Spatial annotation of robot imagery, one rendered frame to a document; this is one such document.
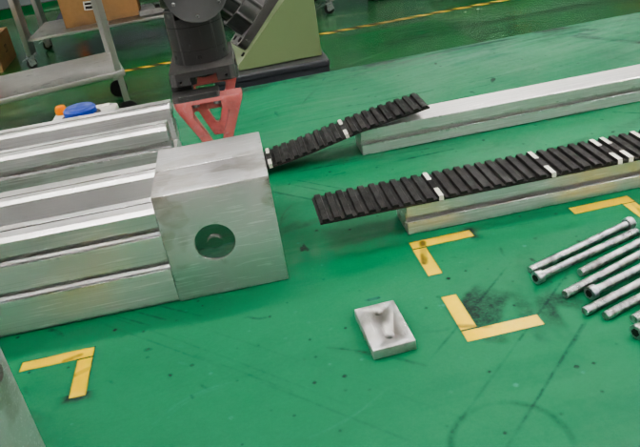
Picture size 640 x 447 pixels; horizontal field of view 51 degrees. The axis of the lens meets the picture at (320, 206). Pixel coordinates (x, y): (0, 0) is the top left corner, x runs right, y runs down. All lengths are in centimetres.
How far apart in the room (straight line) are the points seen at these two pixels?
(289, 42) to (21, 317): 74
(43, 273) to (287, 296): 19
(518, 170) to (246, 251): 25
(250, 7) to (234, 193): 72
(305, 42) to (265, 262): 69
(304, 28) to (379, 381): 83
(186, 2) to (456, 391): 39
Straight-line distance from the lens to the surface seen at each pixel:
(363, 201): 59
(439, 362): 46
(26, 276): 57
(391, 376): 45
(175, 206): 52
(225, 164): 55
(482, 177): 61
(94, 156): 73
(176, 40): 71
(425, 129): 78
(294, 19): 118
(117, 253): 55
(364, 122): 76
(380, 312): 50
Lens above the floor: 108
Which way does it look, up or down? 27 degrees down
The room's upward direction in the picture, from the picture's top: 9 degrees counter-clockwise
